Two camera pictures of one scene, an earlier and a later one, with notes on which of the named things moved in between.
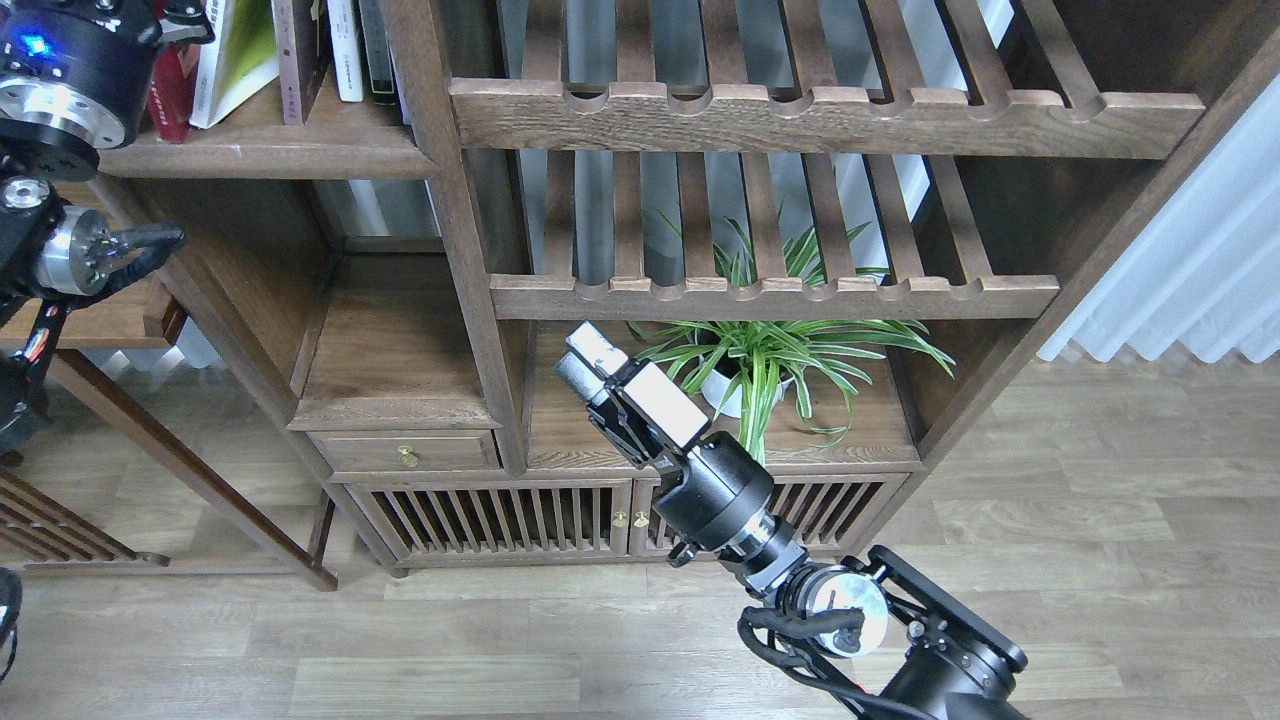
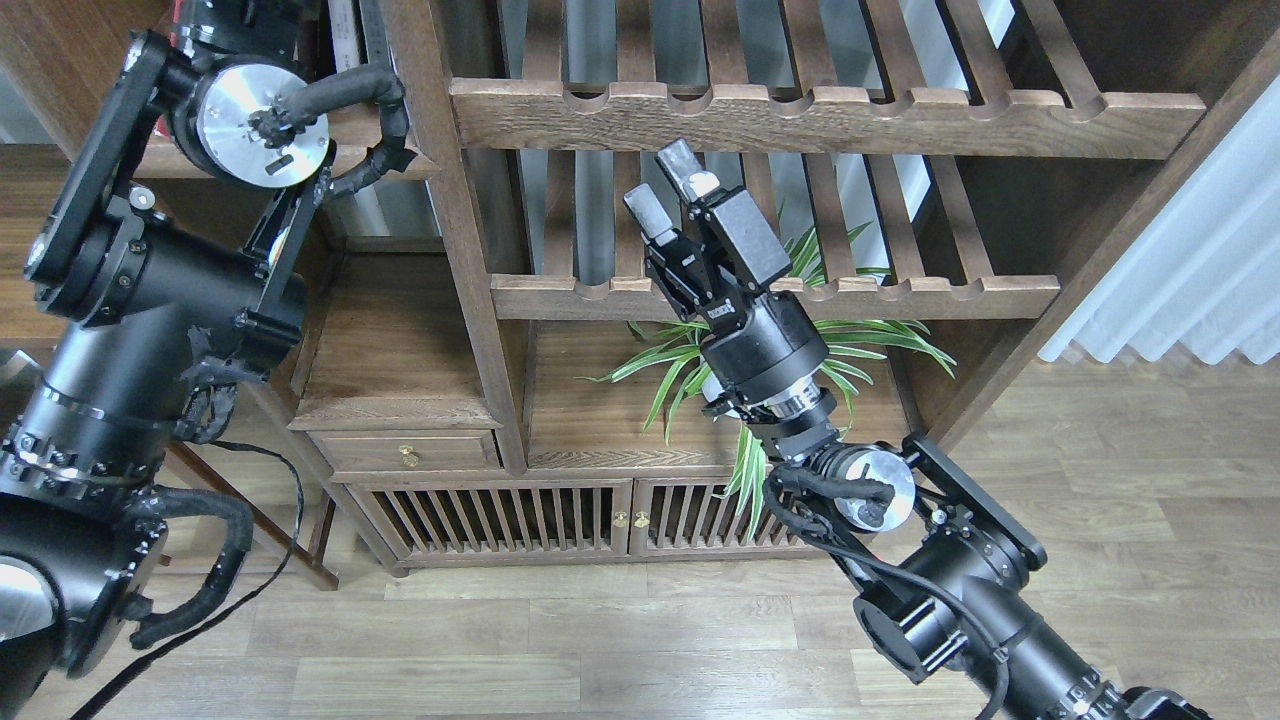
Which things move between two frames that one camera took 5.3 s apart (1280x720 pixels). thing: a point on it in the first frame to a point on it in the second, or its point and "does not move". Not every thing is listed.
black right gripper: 714,483 to 755,339
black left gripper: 75,76 to 247,27
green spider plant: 757,365 does not move
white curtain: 1205,268 does not move
